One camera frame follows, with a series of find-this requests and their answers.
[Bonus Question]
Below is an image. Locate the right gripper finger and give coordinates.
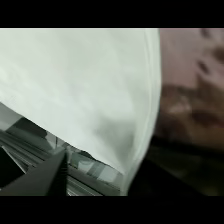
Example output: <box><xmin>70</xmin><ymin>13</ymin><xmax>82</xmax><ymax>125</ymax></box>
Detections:
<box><xmin>0</xmin><ymin>148</ymin><xmax>70</xmax><ymax>197</ymax></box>

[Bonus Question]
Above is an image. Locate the white T-shirt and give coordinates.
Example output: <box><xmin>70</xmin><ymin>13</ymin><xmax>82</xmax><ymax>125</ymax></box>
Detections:
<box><xmin>0</xmin><ymin>28</ymin><xmax>163</xmax><ymax>197</ymax></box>

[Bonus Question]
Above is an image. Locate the silver frame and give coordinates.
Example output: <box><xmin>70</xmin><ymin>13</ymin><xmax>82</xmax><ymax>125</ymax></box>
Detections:
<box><xmin>0</xmin><ymin>102</ymin><xmax>123</xmax><ymax>197</ymax></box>

